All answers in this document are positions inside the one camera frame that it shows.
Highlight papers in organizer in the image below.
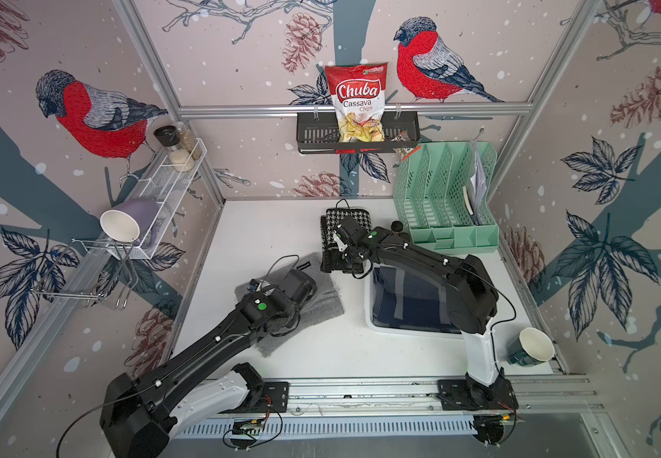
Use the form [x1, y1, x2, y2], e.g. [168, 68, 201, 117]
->
[465, 144, 488, 225]

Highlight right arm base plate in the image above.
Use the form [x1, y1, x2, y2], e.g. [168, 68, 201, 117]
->
[436, 376, 519, 411]

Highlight green mug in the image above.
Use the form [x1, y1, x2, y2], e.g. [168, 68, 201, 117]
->
[506, 327, 556, 368]

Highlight black lid spice jar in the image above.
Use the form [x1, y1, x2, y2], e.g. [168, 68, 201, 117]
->
[154, 125, 195, 173]

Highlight houndstooth folded scarf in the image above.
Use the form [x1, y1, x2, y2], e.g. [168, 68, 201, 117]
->
[321, 208, 372, 274]

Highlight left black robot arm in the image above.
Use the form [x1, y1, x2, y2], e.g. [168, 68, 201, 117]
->
[99, 269, 317, 457]

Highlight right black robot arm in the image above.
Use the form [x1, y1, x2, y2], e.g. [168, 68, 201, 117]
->
[332, 217, 501, 394]

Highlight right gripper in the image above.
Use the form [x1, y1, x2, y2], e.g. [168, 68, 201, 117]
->
[315, 246, 360, 275]

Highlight white plastic basket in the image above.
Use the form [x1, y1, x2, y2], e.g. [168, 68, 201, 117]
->
[363, 260, 469, 339]

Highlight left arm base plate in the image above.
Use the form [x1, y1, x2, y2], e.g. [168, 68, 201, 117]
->
[209, 380, 289, 415]

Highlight Chuba cassava chips bag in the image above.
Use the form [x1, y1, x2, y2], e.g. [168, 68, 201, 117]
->
[325, 63, 388, 143]

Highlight glass jar on shelf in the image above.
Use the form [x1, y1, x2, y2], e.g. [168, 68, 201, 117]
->
[175, 121, 202, 160]

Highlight green desk file organizer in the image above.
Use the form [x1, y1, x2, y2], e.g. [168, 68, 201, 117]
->
[393, 141, 500, 256]

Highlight white wire wall shelf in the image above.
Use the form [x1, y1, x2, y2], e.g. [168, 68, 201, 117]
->
[104, 139, 207, 260]

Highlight black wall shelf basket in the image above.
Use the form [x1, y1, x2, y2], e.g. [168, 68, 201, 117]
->
[296, 112, 421, 155]

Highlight wire cup holder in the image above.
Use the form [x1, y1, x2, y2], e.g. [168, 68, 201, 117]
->
[30, 238, 139, 310]

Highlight purple cup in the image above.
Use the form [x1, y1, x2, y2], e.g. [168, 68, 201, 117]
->
[99, 198, 160, 244]

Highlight navy plaid scarf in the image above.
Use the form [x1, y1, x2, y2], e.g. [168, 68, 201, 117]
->
[371, 265, 463, 335]

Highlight grey scarf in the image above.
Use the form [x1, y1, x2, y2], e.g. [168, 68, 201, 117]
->
[256, 252, 345, 358]

